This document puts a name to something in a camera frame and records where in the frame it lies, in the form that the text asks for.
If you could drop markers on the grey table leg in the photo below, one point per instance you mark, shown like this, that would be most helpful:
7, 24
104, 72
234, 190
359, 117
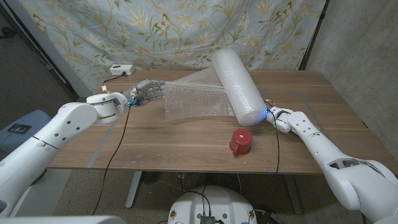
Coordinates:
293, 193

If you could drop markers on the white robot chest rim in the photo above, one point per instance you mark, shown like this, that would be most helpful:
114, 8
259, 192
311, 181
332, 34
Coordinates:
62, 220

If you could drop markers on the black flat device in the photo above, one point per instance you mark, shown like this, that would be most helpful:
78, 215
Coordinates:
19, 128

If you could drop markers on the black backdrop pole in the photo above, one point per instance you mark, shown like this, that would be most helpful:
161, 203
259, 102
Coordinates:
312, 37

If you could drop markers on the white power outlet box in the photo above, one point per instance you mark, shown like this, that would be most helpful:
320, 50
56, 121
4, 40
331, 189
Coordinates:
122, 69

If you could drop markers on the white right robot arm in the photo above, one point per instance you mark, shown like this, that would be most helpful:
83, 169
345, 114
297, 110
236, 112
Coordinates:
326, 155

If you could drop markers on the white table leg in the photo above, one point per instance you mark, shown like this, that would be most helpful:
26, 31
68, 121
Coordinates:
133, 189

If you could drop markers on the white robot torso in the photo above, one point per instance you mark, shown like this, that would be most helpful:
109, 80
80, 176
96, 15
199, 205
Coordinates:
211, 202

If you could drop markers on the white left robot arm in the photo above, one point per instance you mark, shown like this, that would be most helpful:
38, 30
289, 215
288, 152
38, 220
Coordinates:
56, 137

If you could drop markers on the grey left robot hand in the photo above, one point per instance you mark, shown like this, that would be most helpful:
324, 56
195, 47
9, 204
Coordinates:
146, 91

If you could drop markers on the pale grey backdrop pole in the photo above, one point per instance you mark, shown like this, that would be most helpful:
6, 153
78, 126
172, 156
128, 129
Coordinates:
49, 46

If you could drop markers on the red mug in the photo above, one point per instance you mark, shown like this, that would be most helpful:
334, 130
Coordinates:
241, 141

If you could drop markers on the clear bubble wrap roll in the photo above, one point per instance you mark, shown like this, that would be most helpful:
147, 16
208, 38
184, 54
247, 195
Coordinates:
239, 90

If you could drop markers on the floral printed backdrop cloth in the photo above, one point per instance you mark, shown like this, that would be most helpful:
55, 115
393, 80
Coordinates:
140, 31

